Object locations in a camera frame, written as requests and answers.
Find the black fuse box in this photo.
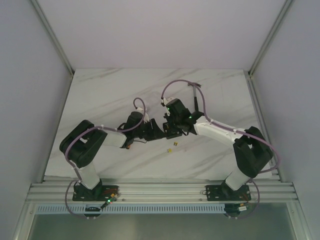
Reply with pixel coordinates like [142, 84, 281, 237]
[162, 122, 183, 140]

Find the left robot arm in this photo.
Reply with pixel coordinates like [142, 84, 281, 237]
[59, 111, 166, 201]

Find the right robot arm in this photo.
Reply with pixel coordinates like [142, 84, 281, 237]
[161, 97, 274, 200]

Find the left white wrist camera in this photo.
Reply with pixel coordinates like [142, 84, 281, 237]
[136, 107, 150, 123]

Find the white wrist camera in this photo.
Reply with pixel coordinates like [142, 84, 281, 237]
[161, 97, 175, 107]
[136, 107, 150, 123]

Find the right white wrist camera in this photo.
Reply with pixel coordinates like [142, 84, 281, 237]
[161, 97, 175, 107]

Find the claw hammer black handle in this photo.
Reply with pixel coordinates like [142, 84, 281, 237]
[187, 82, 201, 112]

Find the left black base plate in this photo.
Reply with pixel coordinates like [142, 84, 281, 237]
[72, 185, 119, 202]

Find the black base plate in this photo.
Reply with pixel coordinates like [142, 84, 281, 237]
[72, 185, 119, 202]
[205, 183, 252, 202]

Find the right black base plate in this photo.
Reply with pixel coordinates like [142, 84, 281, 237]
[205, 183, 252, 202]

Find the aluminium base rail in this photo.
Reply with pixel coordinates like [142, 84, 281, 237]
[26, 177, 299, 204]

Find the left aluminium frame post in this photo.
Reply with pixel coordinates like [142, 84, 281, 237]
[30, 0, 75, 77]

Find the aluminium frame post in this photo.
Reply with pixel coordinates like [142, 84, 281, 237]
[248, 0, 295, 77]
[30, 0, 75, 77]

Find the slotted grey cable duct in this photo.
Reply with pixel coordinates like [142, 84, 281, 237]
[35, 203, 226, 215]

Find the right aluminium frame post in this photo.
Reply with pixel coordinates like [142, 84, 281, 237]
[248, 0, 295, 77]

